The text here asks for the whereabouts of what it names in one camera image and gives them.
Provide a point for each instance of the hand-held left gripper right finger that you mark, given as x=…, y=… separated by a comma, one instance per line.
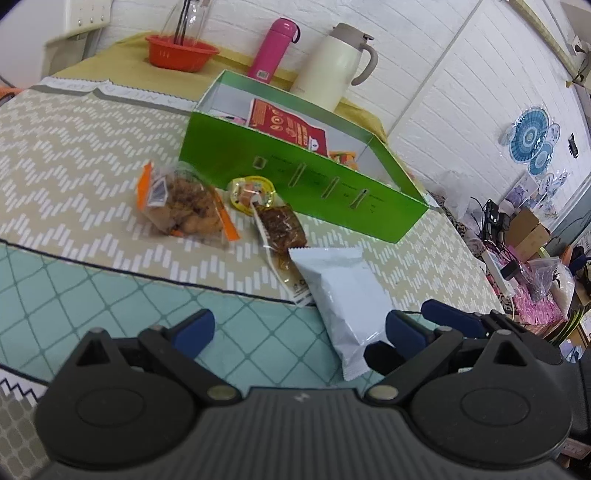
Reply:
x=406, y=334

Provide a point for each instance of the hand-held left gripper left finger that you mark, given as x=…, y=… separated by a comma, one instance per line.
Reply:
x=196, y=330

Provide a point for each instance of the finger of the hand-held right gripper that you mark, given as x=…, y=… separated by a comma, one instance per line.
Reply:
x=378, y=357
x=450, y=316

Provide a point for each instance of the white snack packet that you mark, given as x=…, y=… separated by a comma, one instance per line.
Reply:
x=341, y=300

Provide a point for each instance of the green cardboard box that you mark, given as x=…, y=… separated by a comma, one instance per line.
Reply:
x=277, y=175

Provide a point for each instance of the red snack pouch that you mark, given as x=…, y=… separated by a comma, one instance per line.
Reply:
x=286, y=122

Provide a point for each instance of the clear bag of fried snacks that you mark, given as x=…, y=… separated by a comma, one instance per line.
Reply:
x=184, y=203

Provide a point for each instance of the white power strip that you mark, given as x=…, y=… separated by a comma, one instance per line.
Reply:
x=497, y=272

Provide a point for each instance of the pink patterned cloth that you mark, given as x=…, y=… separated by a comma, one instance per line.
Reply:
x=540, y=314

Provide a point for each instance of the clear plastic bag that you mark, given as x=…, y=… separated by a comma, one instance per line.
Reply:
x=549, y=277

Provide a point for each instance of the brown cardboard box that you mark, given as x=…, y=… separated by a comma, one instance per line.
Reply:
x=531, y=228

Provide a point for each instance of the white plastic bag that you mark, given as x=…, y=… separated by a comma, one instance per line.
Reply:
x=452, y=189

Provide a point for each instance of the clear packet of brown snack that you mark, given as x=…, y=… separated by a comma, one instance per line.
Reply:
x=281, y=226

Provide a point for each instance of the yellow round jelly cup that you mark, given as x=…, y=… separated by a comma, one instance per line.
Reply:
x=251, y=189

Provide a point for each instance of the small blue round fan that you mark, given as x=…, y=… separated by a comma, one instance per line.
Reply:
x=541, y=158

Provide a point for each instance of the orange snack packet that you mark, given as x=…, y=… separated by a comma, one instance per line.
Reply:
x=345, y=159

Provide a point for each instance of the large blue round fan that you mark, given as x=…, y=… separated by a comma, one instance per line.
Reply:
x=528, y=134

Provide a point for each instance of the orange plastic basket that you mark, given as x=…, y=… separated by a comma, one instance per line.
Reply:
x=180, y=53

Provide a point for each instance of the cream thermos jug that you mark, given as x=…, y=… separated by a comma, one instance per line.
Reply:
x=332, y=64

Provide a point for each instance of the yellow tablecloth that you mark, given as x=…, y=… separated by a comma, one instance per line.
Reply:
x=129, y=60

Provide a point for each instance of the pink thermos bottle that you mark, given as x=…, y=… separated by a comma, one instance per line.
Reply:
x=272, y=46

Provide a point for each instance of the black stick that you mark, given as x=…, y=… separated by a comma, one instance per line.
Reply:
x=181, y=23

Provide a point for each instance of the clear glass jar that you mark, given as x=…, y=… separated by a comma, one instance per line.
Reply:
x=201, y=18

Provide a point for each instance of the white appliance with screen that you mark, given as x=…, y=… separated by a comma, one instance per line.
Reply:
x=78, y=27

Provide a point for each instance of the black wall fixture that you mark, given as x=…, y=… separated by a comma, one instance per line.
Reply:
x=573, y=146

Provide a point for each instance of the white wall socket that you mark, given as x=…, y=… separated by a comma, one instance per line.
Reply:
x=581, y=45

